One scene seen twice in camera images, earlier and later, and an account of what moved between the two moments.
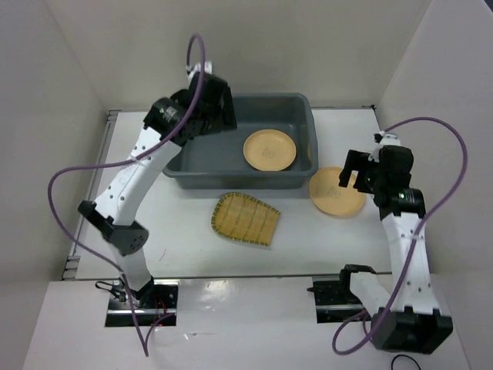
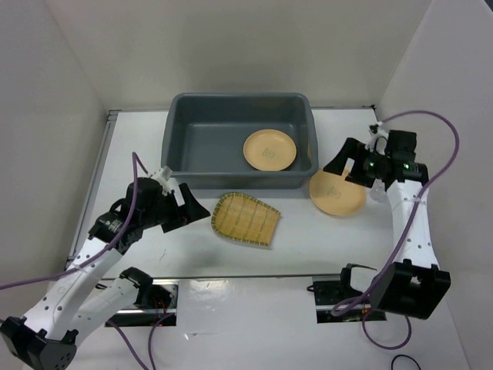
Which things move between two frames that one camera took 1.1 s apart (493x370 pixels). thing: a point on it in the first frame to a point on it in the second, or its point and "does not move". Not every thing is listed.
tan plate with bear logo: x=269 y=149 does not move
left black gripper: x=226 y=119 to x=192 y=210
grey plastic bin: x=218 y=160 does not move
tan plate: x=332 y=198 does not move
